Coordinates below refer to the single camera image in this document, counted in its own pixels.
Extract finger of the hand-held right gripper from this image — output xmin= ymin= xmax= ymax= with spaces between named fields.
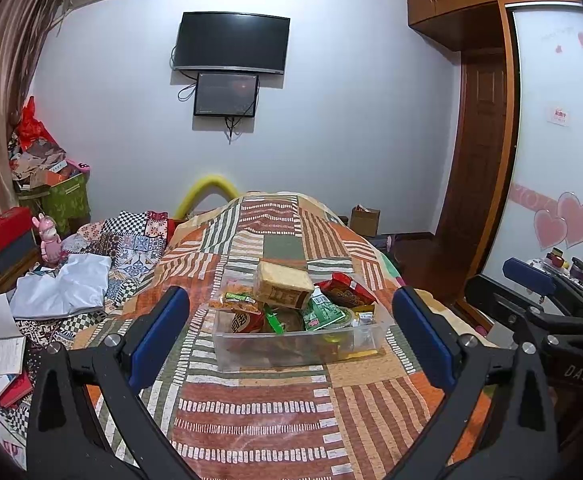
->
xmin=502 ymin=257 xmax=583 ymax=312
xmin=464 ymin=274 xmax=547 ymax=348

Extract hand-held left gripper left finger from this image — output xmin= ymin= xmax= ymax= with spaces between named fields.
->
xmin=25 ymin=285 xmax=202 ymax=480

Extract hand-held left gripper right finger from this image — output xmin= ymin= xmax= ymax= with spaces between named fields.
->
xmin=384 ymin=286 xmax=559 ymax=480

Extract clear plastic container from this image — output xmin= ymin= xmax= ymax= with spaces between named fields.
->
xmin=211 ymin=270 xmax=395 ymax=373

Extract pink heart stickers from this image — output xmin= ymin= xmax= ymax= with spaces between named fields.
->
xmin=534 ymin=191 xmax=583 ymax=251

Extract orange snack packet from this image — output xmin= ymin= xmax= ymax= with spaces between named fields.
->
xmin=208 ymin=291 xmax=264 ymax=315

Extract dark red snack packet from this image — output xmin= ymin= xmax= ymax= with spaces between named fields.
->
xmin=316 ymin=272 xmax=377 ymax=308

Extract checkered patchwork quilt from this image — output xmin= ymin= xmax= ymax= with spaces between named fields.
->
xmin=1 ymin=210 xmax=172 ymax=456

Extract large green snack packet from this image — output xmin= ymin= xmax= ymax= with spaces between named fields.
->
xmin=301 ymin=295 xmax=355 ymax=332

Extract white cloth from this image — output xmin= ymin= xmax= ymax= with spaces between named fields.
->
xmin=10 ymin=253 xmax=113 ymax=320

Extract narrow green snack packet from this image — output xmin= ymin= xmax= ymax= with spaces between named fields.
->
xmin=264 ymin=310 xmax=287 ymax=336

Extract white wardrobe sliding door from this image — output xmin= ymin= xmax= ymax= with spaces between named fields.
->
xmin=476 ymin=0 xmax=583 ymax=301

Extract tan sliced bread package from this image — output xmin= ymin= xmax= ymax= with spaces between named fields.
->
xmin=252 ymin=260 xmax=316 ymax=311

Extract brown wooden door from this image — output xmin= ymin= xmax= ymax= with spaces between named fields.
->
xmin=436 ymin=50 xmax=511 ymax=271

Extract cardboard box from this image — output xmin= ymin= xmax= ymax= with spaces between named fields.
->
xmin=349 ymin=205 xmax=382 ymax=237

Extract orange striped patchwork blanket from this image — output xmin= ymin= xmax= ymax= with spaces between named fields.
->
xmin=86 ymin=191 xmax=502 ymax=480

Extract pink rabbit toy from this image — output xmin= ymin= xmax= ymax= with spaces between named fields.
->
xmin=32 ymin=212 xmax=68 ymax=267

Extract yellow foam tube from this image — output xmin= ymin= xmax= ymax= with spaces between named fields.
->
xmin=174 ymin=175 xmax=241 ymax=221

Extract green storage box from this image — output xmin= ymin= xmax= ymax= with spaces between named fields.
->
xmin=18 ymin=172 xmax=92 ymax=233

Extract red book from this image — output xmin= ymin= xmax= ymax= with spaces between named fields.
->
xmin=0 ymin=370 xmax=34 ymax=409

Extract red white label sticker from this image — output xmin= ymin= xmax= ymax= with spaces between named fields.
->
xmin=546 ymin=106 xmax=571 ymax=130

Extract wooden nightstand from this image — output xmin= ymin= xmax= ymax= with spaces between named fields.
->
xmin=0 ymin=250 xmax=42 ymax=297

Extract grey box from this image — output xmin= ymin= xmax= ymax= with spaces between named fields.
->
xmin=0 ymin=232 xmax=39 ymax=273

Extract red box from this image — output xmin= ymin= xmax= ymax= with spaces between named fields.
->
xmin=0 ymin=206 xmax=34 ymax=253

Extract pile of paper bags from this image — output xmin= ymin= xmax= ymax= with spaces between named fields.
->
xmin=8 ymin=140 xmax=92 ymax=193

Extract red plastic bag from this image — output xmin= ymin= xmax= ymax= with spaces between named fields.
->
xmin=16 ymin=96 xmax=59 ymax=151

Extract brown striped curtain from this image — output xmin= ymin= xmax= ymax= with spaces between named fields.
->
xmin=0 ymin=0 xmax=72 ymax=306

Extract brown wooden overhead cabinet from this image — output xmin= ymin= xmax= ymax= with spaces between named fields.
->
xmin=405 ymin=0 xmax=579 ymax=52

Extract white cable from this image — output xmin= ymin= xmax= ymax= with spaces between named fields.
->
xmin=178 ymin=72 xmax=198 ymax=104

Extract small black wall monitor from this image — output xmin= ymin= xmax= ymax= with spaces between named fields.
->
xmin=194 ymin=72 xmax=260 ymax=118

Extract black wall television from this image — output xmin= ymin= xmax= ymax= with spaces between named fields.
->
xmin=171 ymin=11 xmax=291 ymax=76

